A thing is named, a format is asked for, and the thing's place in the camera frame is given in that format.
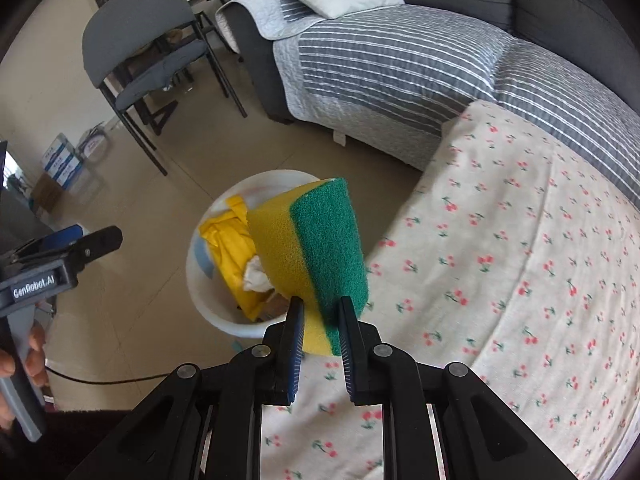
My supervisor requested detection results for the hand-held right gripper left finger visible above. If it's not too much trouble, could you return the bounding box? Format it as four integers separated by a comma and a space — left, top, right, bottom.
65, 296, 307, 480

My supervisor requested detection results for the white tissue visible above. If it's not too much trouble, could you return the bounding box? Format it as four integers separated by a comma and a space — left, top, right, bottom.
242, 255, 274, 292

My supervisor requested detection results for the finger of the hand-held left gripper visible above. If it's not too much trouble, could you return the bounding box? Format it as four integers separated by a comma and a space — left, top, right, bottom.
62, 226, 123, 276
10, 224, 83, 261

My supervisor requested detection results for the blue white carton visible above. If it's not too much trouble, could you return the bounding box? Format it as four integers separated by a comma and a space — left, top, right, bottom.
57, 165, 84, 191
41, 133, 76, 168
50, 152, 81, 181

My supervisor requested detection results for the floral tablecloth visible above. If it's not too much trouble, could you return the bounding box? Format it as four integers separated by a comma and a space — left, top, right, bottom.
260, 100, 640, 480

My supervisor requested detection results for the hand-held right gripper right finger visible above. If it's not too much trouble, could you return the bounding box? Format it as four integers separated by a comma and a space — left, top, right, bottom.
339, 296, 576, 480

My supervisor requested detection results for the grey folding chair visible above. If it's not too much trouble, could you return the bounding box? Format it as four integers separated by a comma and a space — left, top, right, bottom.
82, 0, 248, 177

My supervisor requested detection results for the black cable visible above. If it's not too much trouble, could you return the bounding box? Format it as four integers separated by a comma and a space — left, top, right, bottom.
45, 365, 171, 387

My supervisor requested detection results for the brown cardboard box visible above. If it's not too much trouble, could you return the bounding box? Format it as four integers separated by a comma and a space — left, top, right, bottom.
30, 175, 63, 211

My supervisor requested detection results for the white plastic basin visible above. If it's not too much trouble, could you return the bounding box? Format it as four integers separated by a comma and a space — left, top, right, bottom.
185, 170, 321, 338

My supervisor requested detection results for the person's left hand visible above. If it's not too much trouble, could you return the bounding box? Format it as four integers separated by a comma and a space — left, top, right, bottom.
0, 320, 51, 431

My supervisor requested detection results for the yellow green sponge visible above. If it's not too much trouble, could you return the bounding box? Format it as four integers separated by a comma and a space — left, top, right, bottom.
246, 177, 372, 356

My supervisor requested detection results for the yellow plastic wrapper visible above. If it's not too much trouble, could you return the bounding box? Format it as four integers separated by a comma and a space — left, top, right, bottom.
199, 194, 276, 323

